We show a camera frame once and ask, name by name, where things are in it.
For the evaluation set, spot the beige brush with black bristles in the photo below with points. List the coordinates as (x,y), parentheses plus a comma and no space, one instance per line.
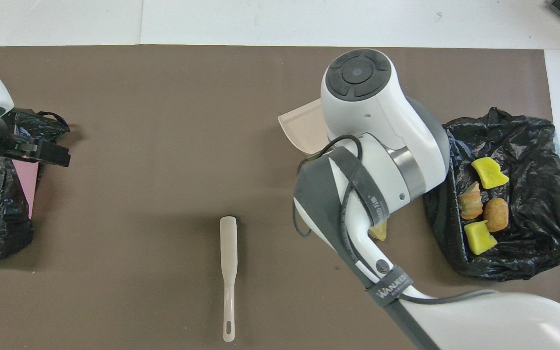
(229,253)

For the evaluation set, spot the beige plastic dustpan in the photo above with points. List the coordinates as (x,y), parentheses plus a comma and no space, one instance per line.
(306,126)

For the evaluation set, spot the pale toy bread piece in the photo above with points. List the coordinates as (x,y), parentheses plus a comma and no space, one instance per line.
(379,232)

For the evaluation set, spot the striped toy croissant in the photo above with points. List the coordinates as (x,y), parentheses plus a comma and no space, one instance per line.
(471,201)

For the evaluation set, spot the yellow sponge piece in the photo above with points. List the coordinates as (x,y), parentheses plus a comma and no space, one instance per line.
(478,238)
(489,174)

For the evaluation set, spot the brown oval toy bread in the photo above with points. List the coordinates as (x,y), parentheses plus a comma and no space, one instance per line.
(497,215)

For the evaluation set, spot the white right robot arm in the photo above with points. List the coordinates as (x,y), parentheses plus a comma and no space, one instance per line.
(377,126)

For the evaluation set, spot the pink bin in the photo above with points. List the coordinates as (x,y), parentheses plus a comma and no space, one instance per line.
(27,184)

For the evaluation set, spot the right black trash bag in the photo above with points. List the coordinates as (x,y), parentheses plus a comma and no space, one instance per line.
(533,218)

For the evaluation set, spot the brown table mat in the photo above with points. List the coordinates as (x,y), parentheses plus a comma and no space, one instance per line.
(163,73)

